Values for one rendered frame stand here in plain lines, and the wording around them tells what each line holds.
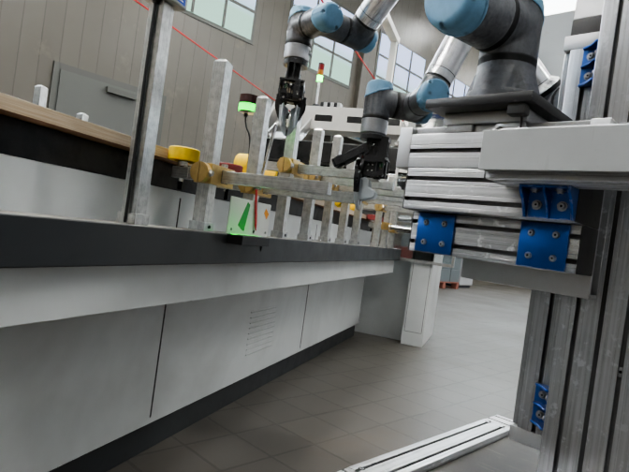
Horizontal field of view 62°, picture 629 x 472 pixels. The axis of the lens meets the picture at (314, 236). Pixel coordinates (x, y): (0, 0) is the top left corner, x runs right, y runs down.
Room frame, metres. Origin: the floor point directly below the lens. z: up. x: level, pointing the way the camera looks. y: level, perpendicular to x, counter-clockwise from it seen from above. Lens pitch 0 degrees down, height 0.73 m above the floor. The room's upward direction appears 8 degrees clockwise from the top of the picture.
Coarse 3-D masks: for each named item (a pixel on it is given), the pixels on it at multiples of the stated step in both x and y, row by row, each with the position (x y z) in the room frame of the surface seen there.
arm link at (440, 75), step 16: (448, 48) 1.34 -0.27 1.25; (464, 48) 1.34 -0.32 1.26; (432, 64) 1.35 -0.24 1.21; (448, 64) 1.33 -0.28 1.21; (432, 80) 1.31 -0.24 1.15; (448, 80) 1.34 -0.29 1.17; (416, 96) 1.35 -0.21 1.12; (432, 96) 1.31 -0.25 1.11; (448, 96) 1.32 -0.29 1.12; (416, 112) 1.40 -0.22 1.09
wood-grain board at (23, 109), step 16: (0, 96) 0.91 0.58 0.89; (0, 112) 0.96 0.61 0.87; (16, 112) 0.94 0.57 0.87; (32, 112) 0.97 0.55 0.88; (48, 112) 1.01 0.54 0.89; (64, 128) 1.06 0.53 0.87; (80, 128) 1.09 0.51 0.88; (96, 128) 1.13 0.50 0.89; (112, 144) 1.22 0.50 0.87; (128, 144) 1.23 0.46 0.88; (336, 208) 2.84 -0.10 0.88
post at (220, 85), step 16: (224, 64) 1.28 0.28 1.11; (224, 80) 1.28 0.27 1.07; (224, 96) 1.29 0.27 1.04; (208, 112) 1.29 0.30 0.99; (224, 112) 1.30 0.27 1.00; (208, 128) 1.29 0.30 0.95; (224, 128) 1.31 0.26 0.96; (208, 144) 1.29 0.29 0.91; (208, 160) 1.29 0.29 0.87; (208, 192) 1.28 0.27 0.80; (208, 208) 1.29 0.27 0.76
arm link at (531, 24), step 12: (516, 0) 1.00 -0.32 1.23; (528, 0) 1.02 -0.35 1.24; (540, 0) 1.03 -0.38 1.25; (516, 12) 0.99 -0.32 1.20; (528, 12) 1.02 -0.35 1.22; (540, 12) 1.04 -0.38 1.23; (516, 24) 1.00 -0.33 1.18; (528, 24) 1.02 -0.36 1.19; (540, 24) 1.04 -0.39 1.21; (516, 36) 1.02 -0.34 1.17; (528, 36) 1.02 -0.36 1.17; (540, 36) 1.05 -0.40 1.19; (492, 48) 1.03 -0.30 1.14; (504, 48) 1.03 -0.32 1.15; (516, 48) 1.02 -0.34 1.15; (528, 48) 1.03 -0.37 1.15
